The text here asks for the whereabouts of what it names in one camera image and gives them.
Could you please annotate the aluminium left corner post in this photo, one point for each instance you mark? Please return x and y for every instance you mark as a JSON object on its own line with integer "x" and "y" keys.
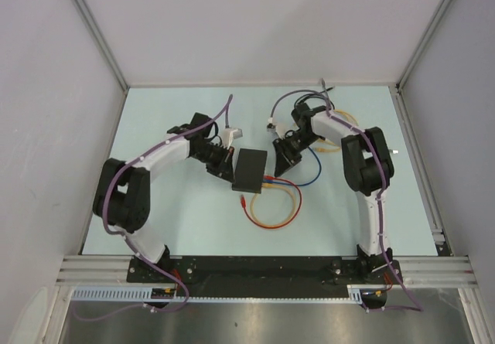
{"x": 101, "y": 43}

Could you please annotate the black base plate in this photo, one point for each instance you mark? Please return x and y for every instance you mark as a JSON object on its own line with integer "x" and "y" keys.
{"x": 278, "y": 277}

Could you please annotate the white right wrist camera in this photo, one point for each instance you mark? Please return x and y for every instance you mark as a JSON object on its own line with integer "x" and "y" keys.
{"x": 277, "y": 128}

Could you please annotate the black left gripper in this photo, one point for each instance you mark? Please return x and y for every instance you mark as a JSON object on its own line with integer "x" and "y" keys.
{"x": 224, "y": 167}

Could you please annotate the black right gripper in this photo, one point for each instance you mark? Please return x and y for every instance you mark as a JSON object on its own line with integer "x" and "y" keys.
{"x": 286, "y": 158}

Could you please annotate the white slotted cable duct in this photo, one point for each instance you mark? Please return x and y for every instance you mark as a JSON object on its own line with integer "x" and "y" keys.
{"x": 151, "y": 295}

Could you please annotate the aluminium right side rail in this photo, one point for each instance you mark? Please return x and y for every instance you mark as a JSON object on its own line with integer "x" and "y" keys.
{"x": 436, "y": 225}

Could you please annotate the yellow cable long loop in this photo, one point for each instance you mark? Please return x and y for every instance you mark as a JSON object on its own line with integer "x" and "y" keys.
{"x": 276, "y": 207}

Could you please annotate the aluminium front frame rail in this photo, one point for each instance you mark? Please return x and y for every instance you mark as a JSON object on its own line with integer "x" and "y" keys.
{"x": 417, "y": 271}

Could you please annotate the aluminium corner post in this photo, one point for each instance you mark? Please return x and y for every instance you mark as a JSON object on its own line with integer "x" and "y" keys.
{"x": 427, "y": 36}
{"x": 101, "y": 43}

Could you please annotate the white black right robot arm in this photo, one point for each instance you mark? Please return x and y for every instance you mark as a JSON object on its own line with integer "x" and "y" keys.
{"x": 367, "y": 168}

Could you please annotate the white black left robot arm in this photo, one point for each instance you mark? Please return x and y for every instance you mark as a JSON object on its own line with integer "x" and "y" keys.
{"x": 123, "y": 196}

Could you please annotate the aluminium right corner post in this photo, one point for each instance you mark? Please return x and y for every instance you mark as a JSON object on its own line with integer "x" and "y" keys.
{"x": 427, "y": 36}

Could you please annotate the black network switch box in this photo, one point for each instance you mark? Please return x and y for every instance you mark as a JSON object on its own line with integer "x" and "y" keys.
{"x": 249, "y": 170}

